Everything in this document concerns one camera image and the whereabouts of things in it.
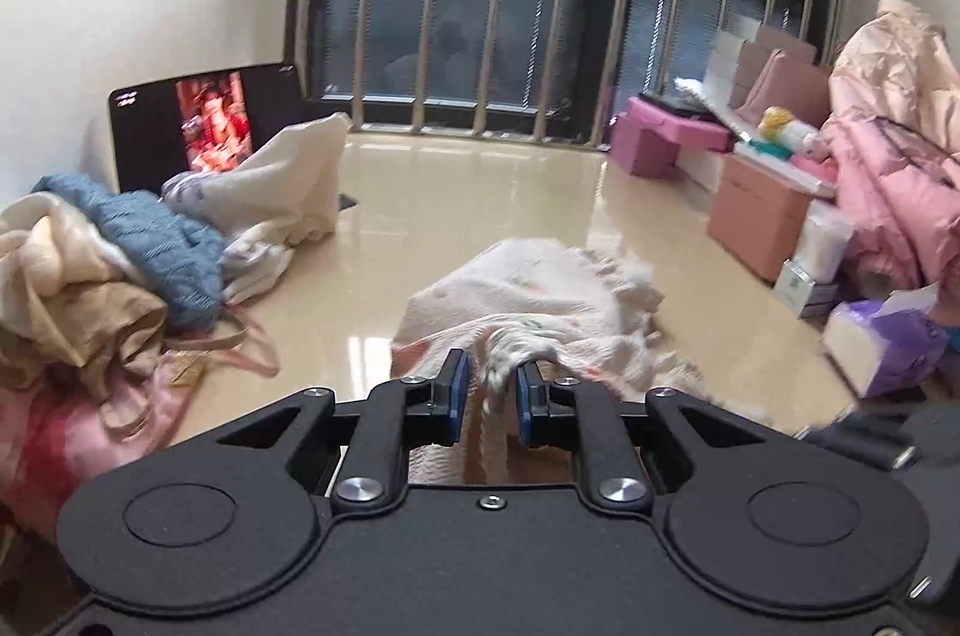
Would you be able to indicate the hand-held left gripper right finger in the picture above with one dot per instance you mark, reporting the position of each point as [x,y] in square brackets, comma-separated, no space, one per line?
[526,403]

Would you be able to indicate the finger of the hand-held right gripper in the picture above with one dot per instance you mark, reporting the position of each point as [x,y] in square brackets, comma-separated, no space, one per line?
[862,441]

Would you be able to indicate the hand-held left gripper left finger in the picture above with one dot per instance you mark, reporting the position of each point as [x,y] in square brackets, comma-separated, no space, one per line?
[459,396]

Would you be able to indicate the white floral crinkle garment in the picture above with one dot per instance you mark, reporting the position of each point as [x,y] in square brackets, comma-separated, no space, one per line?
[525,291]

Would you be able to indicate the purple tissue pack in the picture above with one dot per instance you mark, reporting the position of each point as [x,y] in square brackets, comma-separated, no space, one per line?
[885,343]

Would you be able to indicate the small white carton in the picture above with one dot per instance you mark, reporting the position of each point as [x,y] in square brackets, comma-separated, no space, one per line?
[795,287]

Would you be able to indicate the clear cotton pad pack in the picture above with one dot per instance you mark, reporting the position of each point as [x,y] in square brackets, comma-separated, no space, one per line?
[821,246]

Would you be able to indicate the pink quilted bedding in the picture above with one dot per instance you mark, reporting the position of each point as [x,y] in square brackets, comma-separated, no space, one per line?
[892,208]

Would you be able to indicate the salmon pink box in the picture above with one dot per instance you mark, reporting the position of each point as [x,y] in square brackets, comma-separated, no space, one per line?
[750,216]

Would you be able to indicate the cream cloth garment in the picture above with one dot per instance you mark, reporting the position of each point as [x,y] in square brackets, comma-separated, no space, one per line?
[292,178]

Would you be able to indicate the white flat box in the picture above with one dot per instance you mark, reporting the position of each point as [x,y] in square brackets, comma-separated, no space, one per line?
[780,175]

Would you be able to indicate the magenta pink box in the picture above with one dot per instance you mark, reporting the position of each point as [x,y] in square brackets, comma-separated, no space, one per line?
[637,145]

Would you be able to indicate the plain white box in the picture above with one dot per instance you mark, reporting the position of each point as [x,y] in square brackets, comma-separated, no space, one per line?
[705,167]

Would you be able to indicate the teal packet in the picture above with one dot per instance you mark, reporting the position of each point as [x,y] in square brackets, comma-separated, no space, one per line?
[769,150]

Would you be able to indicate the yellow white plush toy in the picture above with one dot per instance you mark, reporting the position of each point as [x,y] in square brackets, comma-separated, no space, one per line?
[787,130]

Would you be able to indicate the black flat box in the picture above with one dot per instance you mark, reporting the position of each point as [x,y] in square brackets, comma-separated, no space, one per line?
[667,106]

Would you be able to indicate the white dotted garment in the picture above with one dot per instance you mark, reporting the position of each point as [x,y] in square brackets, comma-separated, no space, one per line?
[187,193]

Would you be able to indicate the blue knit sweater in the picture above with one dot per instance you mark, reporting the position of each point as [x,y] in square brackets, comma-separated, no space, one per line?
[150,238]

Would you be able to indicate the clear plastic bag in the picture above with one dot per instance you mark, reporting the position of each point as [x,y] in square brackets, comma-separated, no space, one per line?
[697,90]

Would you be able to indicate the cream satin jacket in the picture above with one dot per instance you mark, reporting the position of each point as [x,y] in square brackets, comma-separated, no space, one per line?
[900,58]

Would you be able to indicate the stack of white boxes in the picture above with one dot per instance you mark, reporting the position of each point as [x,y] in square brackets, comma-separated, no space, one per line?
[724,66]

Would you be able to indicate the dusty pink box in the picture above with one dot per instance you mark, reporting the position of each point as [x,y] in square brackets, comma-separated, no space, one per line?
[787,43]

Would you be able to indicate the black tablet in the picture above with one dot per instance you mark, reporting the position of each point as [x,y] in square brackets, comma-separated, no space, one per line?
[142,133]

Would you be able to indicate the beige cloth garment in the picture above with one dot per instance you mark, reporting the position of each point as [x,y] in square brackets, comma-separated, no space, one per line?
[60,291]

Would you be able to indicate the black window frame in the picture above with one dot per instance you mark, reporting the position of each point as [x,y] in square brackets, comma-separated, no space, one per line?
[600,6]

